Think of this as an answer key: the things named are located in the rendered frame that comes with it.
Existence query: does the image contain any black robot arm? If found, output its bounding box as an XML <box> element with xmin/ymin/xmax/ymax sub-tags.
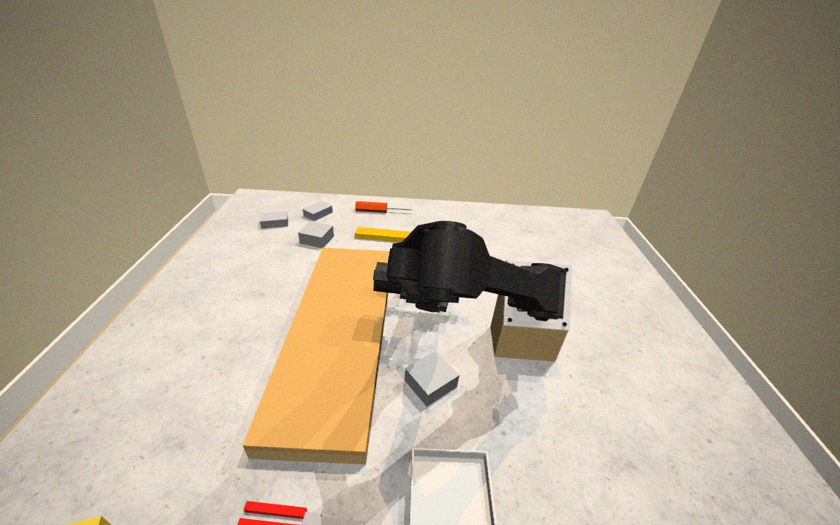
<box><xmin>373</xmin><ymin>221</ymin><xmax>566</xmax><ymax>322</ymax></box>

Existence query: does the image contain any orange rectangular panel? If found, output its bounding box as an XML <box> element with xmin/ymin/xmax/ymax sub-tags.
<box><xmin>243</xmin><ymin>247</ymin><xmax>389</xmax><ymax>465</ymax></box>

